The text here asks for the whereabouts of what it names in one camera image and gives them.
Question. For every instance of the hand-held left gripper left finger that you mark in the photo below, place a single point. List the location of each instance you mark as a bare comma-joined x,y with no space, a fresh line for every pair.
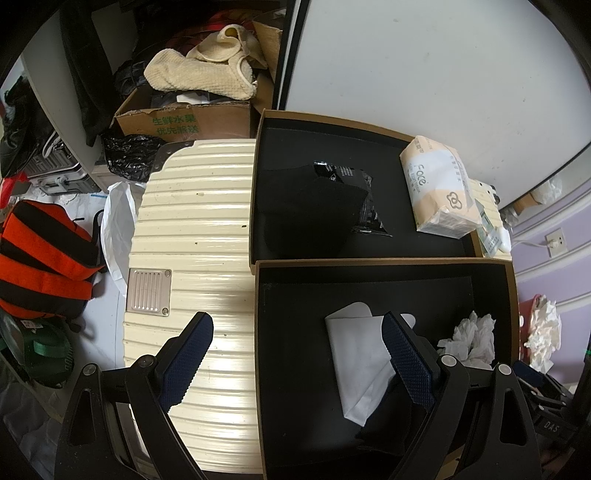
184,364

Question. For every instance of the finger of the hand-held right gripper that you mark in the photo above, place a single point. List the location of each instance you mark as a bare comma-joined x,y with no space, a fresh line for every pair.
526,370

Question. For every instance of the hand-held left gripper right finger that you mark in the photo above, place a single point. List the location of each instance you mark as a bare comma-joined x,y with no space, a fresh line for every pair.
408,355

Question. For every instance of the white tissue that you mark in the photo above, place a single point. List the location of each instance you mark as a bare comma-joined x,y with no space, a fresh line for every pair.
475,337

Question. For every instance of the black box with white wipe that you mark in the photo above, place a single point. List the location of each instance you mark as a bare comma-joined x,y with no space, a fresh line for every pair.
286,369

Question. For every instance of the black cloth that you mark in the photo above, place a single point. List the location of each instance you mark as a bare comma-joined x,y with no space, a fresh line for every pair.
304,212

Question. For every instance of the black box with tissue pack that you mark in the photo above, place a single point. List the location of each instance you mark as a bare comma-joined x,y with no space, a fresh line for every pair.
286,138

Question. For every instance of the white peach soft tissue pack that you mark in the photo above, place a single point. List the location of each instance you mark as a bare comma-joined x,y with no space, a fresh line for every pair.
434,189

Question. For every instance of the pile of crumpled tissues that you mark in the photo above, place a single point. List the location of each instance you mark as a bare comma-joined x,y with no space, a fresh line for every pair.
545,332

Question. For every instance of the red trash bin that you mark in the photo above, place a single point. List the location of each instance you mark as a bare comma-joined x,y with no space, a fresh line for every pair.
538,300

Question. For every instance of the cream ribbed suitcase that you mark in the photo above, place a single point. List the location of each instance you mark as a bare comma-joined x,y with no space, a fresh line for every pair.
194,240

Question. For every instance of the green black bag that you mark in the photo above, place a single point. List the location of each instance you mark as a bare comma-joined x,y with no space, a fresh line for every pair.
41,355

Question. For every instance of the white plastic bag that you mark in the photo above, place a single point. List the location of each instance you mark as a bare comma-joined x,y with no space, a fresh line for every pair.
117,230

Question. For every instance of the small cardboard box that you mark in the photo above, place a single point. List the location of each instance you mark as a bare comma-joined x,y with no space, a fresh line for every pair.
528,203

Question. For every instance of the orange black striped bag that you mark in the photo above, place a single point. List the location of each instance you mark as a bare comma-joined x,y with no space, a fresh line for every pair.
37,272

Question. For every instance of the clear plastic bag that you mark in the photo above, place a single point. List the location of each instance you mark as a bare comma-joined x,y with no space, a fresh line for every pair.
549,189

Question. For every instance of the black glossy packet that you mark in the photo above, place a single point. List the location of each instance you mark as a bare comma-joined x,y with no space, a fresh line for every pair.
351,177

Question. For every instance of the black plastic bag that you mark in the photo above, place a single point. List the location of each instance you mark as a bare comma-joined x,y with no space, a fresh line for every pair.
129,154

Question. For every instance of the silver metal case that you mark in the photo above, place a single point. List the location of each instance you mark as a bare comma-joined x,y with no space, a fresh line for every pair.
55,161

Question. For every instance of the cardboard box with green print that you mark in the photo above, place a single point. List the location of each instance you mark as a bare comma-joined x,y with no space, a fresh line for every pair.
207,120

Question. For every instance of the cream towel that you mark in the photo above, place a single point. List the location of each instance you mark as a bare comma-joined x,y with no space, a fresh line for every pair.
194,74

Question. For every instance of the dark hanging garment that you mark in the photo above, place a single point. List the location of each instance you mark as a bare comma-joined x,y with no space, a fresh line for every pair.
87,69

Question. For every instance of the wall socket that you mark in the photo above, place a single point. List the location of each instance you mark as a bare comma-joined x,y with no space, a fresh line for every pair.
555,243

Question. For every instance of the white panel with black frame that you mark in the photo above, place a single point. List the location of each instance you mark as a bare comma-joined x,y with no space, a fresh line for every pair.
415,69

